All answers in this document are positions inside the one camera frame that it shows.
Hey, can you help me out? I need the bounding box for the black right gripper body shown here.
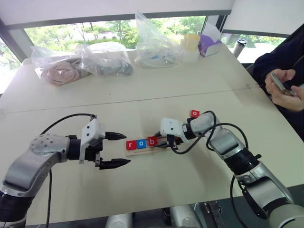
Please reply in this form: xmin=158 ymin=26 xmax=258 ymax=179
xmin=166 ymin=134 xmax=184 ymax=150

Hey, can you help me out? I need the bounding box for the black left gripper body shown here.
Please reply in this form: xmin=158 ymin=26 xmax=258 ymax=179
xmin=84 ymin=139 xmax=105 ymax=170

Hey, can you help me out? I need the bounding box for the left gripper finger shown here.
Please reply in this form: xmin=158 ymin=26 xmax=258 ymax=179
xmin=99 ymin=158 xmax=132 ymax=171
xmin=105 ymin=132 xmax=127 ymax=141

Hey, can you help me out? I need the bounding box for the red letter b block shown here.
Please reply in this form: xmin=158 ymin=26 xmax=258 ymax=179
xmin=146 ymin=136 xmax=159 ymax=147

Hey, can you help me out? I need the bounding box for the silver smartphone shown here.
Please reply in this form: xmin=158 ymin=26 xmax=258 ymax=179
xmin=270 ymin=72 xmax=297 ymax=96

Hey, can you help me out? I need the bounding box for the wooden letter tray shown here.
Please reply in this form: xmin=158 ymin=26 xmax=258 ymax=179
xmin=124 ymin=136 xmax=171 ymax=157

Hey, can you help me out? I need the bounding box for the silver rounded robot shape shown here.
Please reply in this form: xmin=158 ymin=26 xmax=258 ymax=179
xmin=105 ymin=213 xmax=133 ymax=228

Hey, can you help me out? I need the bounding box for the person's right hand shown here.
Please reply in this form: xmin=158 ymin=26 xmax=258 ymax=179
xmin=264 ymin=69 xmax=298 ymax=96

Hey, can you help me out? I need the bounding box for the person's left hand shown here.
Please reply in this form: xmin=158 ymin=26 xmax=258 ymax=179
xmin=272 ymin=85 xmax=304 ymax=113

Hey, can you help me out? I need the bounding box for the plastic bag with grey item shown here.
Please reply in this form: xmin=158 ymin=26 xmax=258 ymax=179
xmin=74 ymin=42 xmax=134 ymax=77

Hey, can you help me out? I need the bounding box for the translucent white plastic container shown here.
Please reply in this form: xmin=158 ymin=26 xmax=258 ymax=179
xmin=180 ymin=39 xmax=200 ymax=63

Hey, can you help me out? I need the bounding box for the plastic bag with pink cloth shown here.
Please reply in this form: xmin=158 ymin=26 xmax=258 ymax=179
xmin=30 ymin=45 xmax=93 ymax=87

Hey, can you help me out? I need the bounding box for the tall clear plastic bag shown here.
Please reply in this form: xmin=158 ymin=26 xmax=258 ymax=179
xmin=133 ymin=10 xmax=184 ymax=69

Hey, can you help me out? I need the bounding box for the yellowish plastic cup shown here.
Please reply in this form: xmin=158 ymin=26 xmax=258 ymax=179
xmin=183 ymin=33 xmax=200 ymax=52

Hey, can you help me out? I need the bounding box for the purple tissue box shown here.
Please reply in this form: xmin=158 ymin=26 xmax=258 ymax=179
xmin=198 ymin=20 xmax=223 ymax=58

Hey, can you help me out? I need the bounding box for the wide white roller blind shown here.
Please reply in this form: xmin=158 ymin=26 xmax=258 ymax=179
xmin=0 ymin=0 xmax=236 ymax=27

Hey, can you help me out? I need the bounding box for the narrow white roller blind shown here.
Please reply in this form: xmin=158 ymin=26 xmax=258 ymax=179
xmin=223 ymin=0 xmax=304 ymax=38

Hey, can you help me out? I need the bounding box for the person's dark sweater torso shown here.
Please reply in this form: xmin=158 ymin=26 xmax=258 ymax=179
xmin=273 ymin=20 xmax=304 ymax=72

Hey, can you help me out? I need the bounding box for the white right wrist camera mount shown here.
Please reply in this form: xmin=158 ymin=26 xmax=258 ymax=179
xmin=160 ymin=117 xmax=185 ymax=139

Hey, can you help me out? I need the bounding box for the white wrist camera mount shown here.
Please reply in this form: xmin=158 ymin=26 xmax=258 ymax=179
xmin=79 ymin=118 xmax=106 ymax=164
xmin=160 ymin=117 xmax=185 ymax=139

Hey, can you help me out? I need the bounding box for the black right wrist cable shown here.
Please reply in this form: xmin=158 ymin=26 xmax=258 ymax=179
xmin=169 ymin=110 xmax=249 ymax=155

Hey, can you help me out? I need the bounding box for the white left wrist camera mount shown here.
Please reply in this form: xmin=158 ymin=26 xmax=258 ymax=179
xmin=79 ymin=118 xmax=106 ymax=164

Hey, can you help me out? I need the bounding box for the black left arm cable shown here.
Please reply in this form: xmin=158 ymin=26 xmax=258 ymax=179
xmin=39 ymin=113 xmax=98 ymax=228

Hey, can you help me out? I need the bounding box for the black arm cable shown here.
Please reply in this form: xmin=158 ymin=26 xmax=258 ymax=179
xmin=39 ymin=113 xmax=98 ymax=228
xmin=229 ymin=175 xmax=269 ymax=228

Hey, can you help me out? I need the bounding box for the black strap with buckle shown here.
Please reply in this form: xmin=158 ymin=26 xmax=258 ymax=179
xmin=203 ymin=200 xmax=223 ymax=228

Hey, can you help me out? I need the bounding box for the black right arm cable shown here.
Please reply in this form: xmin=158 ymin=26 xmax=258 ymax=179
xmin=229 ymin=175 xmax=269 ymax=228

